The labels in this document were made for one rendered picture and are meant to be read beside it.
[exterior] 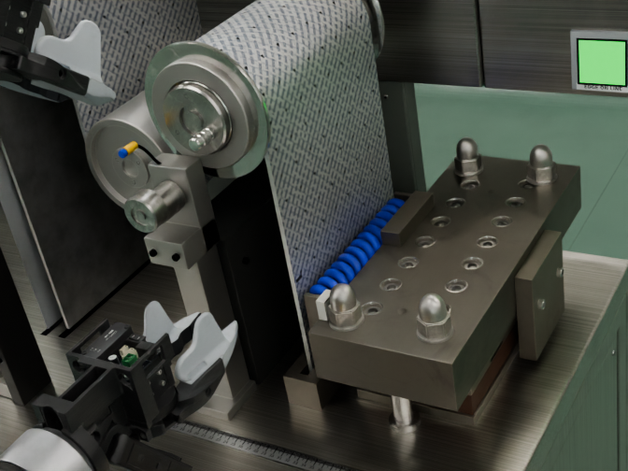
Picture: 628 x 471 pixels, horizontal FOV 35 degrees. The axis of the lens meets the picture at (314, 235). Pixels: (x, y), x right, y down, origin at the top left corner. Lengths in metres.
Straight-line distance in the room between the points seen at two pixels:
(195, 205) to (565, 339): 0.46
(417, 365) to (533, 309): 0.18
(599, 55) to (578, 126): 2.54
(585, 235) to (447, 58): 1.88
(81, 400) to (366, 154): 0.51
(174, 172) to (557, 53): 0.45
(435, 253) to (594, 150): 2.43
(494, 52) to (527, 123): 2.54
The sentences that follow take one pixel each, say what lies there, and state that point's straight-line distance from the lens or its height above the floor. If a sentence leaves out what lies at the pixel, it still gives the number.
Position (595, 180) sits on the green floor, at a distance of 3.34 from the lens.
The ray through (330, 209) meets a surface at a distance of 1.10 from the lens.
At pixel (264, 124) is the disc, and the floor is 1.24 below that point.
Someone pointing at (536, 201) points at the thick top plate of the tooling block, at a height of 1.03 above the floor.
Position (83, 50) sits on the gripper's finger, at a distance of 0.79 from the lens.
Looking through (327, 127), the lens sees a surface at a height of 1.18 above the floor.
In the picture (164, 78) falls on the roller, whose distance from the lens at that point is 1.00.
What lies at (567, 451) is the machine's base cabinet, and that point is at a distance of 1.19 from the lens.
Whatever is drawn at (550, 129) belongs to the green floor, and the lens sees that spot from 3.68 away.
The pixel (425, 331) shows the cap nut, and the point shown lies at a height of 1.04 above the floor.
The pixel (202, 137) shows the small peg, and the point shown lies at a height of 1.24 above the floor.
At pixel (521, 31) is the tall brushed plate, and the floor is 1.22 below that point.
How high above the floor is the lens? 1.63
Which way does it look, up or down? 31 degrees down
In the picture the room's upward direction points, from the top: 11 degrees counter-clockwise
